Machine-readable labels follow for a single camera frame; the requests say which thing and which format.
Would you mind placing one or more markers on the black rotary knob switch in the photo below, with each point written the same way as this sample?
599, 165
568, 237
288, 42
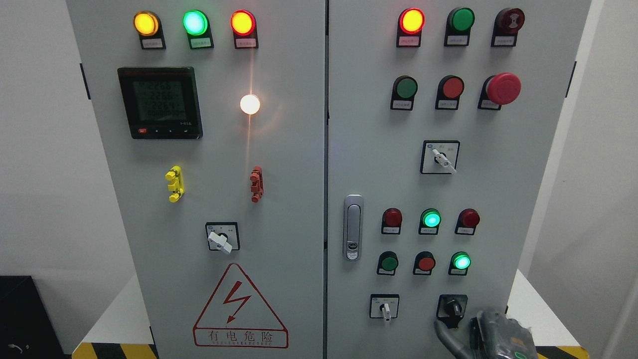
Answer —
451, 309

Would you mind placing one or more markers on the red terminal connector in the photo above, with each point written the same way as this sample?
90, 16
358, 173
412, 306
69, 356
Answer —
257, 184

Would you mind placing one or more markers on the dark red indicator light left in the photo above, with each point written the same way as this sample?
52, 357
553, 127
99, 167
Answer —
391, 221

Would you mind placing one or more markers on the white lit indicator light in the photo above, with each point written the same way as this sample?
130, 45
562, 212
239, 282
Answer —
250, 104

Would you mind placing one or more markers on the green push button lower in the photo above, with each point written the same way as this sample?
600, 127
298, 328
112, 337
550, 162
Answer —
387, 263

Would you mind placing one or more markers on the green lit indicator light middle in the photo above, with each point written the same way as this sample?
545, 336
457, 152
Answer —
429, 222

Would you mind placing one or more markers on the green lit indicator light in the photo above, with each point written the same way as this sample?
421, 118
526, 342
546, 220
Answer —
429, 222
197, 28

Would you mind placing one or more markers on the grey electrical cabinet left door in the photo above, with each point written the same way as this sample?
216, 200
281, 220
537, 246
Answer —
282, 234

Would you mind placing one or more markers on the grey electrical cabinet door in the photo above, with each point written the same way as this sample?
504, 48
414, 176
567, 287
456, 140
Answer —
282, 234
376, 152

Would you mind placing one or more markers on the green push button upper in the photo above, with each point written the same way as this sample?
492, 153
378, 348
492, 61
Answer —
403, 93

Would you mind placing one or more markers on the red push button lower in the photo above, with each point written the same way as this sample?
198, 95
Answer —
424, 263

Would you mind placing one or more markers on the red push button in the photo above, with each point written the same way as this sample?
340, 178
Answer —
450, 89
424, 263

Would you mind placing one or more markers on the grey electrical cabinet right door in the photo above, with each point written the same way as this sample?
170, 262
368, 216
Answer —
376, 152

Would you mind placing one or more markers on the yellow terminal connector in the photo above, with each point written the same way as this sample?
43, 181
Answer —
175, 183

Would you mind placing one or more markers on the red electrical hazard warning sign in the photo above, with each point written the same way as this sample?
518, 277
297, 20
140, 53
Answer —
237, 315

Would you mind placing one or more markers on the red push button upper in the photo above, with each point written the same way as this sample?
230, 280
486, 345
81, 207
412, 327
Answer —
450, 89

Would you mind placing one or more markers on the green illuminated push button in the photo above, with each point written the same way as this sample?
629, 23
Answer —
459, 264

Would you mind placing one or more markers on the red lit indicator light left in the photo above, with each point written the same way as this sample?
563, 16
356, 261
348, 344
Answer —
244, 27

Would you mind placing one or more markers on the red lit indicator light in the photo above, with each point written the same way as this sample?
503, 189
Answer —
244, 27
409, 27

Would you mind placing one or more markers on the black digital power meter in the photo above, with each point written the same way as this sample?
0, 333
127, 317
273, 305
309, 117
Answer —
161, 102

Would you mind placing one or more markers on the red lit indicator light right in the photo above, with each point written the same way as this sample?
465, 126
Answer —
409, 27

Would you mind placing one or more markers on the green lit indicator light top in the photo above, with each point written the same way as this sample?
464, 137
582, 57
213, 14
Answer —
197, 28

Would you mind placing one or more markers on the red emergency stop button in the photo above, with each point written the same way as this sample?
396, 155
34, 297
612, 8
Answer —
499, 90

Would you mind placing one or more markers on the green unlit indicator light top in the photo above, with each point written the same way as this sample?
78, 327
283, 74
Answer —
458, 27

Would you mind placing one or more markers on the yellow indicator light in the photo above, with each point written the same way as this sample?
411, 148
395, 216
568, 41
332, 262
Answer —
149, 28

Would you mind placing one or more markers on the dark red buzzer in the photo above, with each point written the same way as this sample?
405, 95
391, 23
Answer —
508, 22

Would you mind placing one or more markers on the white platform with hazard stripes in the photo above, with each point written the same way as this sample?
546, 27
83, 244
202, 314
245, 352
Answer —
123, 331

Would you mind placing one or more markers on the black box lower left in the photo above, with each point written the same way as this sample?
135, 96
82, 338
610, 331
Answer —
25, 328

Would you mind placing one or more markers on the silver door handle lock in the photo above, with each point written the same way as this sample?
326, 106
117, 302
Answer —
351, 231

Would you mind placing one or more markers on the white selector switch left door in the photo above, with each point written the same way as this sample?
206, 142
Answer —
223, 236

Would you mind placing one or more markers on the white selector switch upper right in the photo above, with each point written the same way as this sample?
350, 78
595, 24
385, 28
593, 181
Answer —
439, 157

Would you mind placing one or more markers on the white selector switch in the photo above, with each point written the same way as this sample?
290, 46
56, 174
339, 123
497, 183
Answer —
384, 306
439, 157

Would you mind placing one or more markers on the white selector switch lower right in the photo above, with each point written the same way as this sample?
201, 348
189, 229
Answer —
384, 306

